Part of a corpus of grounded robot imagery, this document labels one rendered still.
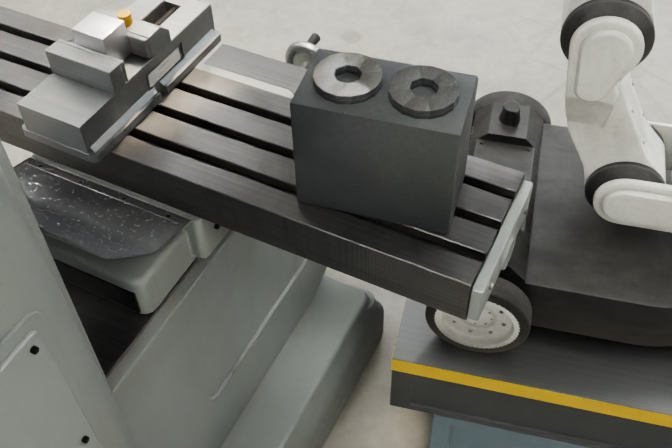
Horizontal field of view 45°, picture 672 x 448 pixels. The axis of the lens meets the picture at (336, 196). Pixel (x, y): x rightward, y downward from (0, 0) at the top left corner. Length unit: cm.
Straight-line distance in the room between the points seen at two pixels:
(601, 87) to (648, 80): 162
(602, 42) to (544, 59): 167
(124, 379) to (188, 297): 17
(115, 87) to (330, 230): 40
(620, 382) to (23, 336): 113
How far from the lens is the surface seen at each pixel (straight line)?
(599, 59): 136
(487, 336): 165
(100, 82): 128
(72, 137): 127
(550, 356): 169
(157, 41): 133
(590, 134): 153
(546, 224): 167
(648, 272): 165
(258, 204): 117
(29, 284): 95
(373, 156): 105
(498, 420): 180
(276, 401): 184
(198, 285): 139
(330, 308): 196
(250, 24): 314
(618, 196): 156
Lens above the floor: 181
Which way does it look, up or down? 47 degrees down
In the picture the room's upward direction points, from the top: 2 degrees counter-clockwise
